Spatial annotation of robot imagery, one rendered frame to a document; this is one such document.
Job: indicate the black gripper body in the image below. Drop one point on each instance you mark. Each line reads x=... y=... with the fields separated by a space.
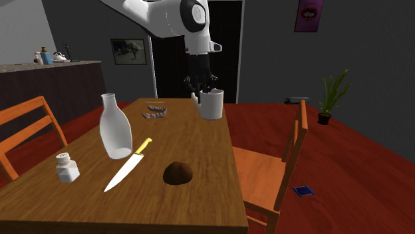
x=199 y=64

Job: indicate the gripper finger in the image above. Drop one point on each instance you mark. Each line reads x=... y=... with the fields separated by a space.
x=190 y=83
x=211 y=81

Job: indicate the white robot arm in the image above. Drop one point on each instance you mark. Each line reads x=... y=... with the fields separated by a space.
x=152 y=16

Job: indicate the dark doorway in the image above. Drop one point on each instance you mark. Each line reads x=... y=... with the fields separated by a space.
x=227 y=64

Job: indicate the white cup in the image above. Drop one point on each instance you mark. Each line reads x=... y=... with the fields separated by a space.
x=211 y=105

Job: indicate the wooden dining table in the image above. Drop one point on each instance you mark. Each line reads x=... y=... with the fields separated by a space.
x=181 y=142

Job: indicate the grey toy truck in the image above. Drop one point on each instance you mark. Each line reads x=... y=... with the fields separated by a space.
x=296 y=100

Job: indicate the white glass bottle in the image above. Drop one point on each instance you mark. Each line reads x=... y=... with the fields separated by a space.
x=115 y=133

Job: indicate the brown round lump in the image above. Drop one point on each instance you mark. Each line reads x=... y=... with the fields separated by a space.
x=177 y=174

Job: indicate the orange wooden chair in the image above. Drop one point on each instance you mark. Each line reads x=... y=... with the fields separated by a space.
x=30 y=124
x=259 y=175

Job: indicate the green potted plant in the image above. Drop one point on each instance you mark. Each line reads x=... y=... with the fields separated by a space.
x=330 y=97

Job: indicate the dark counter with items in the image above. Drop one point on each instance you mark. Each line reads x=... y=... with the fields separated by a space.
x=52 y=87

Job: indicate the blue flat square object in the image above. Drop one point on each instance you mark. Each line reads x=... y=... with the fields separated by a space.
x=303 y=190

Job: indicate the white salt shaker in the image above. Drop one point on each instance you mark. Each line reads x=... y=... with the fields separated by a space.
x=66 y=170

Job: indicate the dark framed wall picture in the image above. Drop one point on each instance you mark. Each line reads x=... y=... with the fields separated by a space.
x=128 y=51

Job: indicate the purple wall poster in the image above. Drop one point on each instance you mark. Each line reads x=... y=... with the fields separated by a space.
x=308 y=14

